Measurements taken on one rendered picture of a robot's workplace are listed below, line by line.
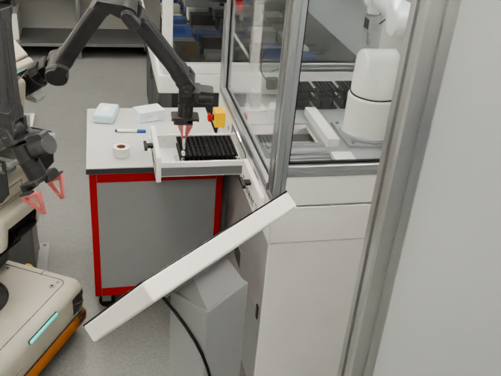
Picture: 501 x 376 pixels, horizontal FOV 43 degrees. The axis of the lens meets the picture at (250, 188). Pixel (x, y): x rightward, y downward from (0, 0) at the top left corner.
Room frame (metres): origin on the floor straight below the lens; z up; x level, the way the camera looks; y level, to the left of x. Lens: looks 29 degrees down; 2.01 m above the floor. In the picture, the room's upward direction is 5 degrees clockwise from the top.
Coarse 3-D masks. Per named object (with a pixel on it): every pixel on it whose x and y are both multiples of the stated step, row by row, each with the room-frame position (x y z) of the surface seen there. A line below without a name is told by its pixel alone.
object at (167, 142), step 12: (168, 144) 2.35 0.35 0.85; (168, 156) 2.27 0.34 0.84; (240, 156) 2.32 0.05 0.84; (168, 168) 2.10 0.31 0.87; (180, 168) 2.12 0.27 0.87; (192, 168) 2.13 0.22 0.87; (204, 168) 2.14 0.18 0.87; (216, 168) 2.15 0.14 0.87; (228, 168) 2.16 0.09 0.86; (240, 168) 2.17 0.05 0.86
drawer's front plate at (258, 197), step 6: (246, 162) 2.10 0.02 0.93; (246, 168) 2.07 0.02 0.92; (246, 174) 2.06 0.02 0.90; (252, 174) 2.01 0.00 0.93; (252, 180) 1.97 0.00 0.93; (246, 186) 2.05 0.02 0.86; (252, 186) 1.96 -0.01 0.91; (258, 186) 1.93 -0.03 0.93; (246, 192) 2.04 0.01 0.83; (252, 192) 1.95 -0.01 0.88; (258, 192) 1.88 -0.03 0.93; (252, 198) 1.95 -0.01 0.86; (258, 198) 1.87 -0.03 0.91; (264, 198) 1.86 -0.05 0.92; (258, 204) 1.86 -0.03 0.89; (252, 210) 1.93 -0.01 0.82
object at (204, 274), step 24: (264, 216) 1.32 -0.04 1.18; (216, 240) 1.19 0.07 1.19; (240, 240) 1.23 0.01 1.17; (168, 264) 1.08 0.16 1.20; (192, 264) 1.11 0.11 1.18; (216, 264) 1.26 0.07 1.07; (144, 288) 1.01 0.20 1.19; (168, 288) 1.03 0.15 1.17; (192, 288) 1.19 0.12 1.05; (216, 288) 1.21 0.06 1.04; (120, 312) 1.05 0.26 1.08; (96, 336) 1.10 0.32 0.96
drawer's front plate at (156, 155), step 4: (152, 128) 2.32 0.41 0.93; (152, 132) 2.29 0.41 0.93; (156, 132) 2.29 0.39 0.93; (152, 136) 2.26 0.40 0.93; (156, 136) 2.26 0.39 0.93; (152, 140) 2.26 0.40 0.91; (156, 140) 2.22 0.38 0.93; (156, 144) 2.18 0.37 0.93; (152, 148) 2.26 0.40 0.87; (156, 148) 2.15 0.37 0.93; (156, 152) 2.11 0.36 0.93; (156, 156) 2.09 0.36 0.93; (160, 156) 2.09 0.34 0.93; (156, 160) 2.09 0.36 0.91; (160, 160) 2.08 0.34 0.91; (156, 164) 2.09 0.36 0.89; (160, 164) 2.08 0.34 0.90; (156, 168) 2.09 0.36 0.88; (160, 168) 2.08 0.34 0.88; (156, 172) 2.08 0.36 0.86; (160, 172) 2.08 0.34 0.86; (156, 176) 2.08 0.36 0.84; (160, 176) 2.08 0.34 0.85; (156, 180) 2.08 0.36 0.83; (160, 180) 2.08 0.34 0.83
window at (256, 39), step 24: (240, 0) 2.52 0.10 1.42; (264, 0) 2.16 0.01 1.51; (240, 24) 2.49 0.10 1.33; (264, 24) 2.13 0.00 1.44; (240, 48) 2.46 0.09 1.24; (264, 48) 2.10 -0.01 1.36; (240, 72) 2.43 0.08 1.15; (264, 72) 2.08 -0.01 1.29; (240, 96) 2.40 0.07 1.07; (264, 96) 2.05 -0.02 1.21; (264, 120) 2.02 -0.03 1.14; (264, 144) 1.99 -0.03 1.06
